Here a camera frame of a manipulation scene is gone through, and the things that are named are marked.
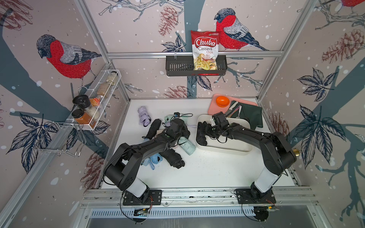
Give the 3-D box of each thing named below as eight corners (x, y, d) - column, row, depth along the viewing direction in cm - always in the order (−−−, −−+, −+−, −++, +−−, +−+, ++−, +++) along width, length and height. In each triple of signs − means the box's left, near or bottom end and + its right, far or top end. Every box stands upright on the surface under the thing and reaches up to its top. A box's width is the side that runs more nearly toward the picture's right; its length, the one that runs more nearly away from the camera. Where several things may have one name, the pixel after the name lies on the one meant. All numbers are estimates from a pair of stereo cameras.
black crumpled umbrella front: (160, 155, 90) (159, 152, 86) (168, 147, 93) (168, 144, 90) (178, 172, 83) (177, 170, 80) (186, 163, 87) (186, 160, 83)
